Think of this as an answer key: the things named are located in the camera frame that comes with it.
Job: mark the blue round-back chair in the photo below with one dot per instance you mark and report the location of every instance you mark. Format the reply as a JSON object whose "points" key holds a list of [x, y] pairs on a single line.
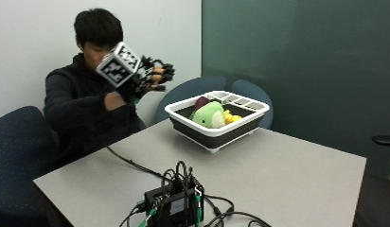
{"points": [[190, 94], [253, 97]]}

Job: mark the white marker cube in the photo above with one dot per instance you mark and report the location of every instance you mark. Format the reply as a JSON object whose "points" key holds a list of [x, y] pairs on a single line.
{"points": [[118, 64]]}

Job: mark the green plush toy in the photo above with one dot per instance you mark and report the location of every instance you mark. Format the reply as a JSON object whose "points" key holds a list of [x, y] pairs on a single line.
{"points": [[209, 114]]}

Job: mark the the person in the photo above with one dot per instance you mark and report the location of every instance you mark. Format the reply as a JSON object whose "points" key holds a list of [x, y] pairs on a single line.
{"points": [[85, 94]]}

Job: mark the white and black collapsible basin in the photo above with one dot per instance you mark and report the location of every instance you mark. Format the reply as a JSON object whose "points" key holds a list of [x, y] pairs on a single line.
{"points": [[217, 126]]}

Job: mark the yellow plush toy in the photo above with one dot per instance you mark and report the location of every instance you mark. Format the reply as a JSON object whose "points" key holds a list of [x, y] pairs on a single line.
{"points": [[232, 118]]}

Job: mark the black electronics box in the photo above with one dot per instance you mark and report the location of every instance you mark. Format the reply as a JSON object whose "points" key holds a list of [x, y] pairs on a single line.
{"points": [[176, 201]]}

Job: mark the blue fabric chair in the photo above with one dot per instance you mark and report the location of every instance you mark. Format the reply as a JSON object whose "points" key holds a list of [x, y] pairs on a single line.
{"points": [[18, 164]]}

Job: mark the black armrest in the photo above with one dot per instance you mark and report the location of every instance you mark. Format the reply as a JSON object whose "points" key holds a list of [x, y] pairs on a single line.
{"points": [[385, 140]]}

